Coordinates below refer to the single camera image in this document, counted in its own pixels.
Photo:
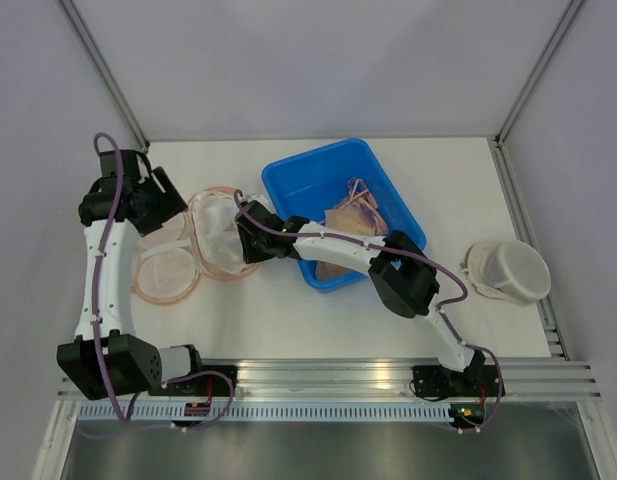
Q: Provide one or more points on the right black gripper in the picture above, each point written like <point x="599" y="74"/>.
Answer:
<point x="250" y="254"/>

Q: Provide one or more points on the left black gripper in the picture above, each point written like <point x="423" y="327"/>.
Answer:
<point x="170" y="202"/>

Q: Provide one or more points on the floral mesh laundry bag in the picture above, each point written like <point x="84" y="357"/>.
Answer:
<point x="202" y="241"/>

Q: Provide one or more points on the white mesh laundry bag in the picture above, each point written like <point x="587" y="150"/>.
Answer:
<point x="511" y="271"/>

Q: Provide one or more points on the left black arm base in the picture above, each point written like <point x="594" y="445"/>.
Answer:
<point x="207" y="386"/>

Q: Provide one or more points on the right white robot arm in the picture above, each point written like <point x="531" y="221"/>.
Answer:
<point x="408" y="283"/>

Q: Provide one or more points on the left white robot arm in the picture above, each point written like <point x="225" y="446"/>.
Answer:
<point x="106" y="356"/>

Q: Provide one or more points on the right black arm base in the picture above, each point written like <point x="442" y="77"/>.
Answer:
<point x="436" y="383"/>

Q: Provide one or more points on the beige bra in bin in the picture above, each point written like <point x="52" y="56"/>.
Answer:
<point x="358" y="213"/>

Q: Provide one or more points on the blue plastic bin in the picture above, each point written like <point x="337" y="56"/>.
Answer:
<point x="341" y="186"/>

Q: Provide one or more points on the white slotted cable duct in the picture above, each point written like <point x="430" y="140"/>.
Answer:
<point x="293" y="411"/>

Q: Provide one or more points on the aluminium mounting rail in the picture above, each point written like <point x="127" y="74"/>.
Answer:
<point x="525" y="380"/>

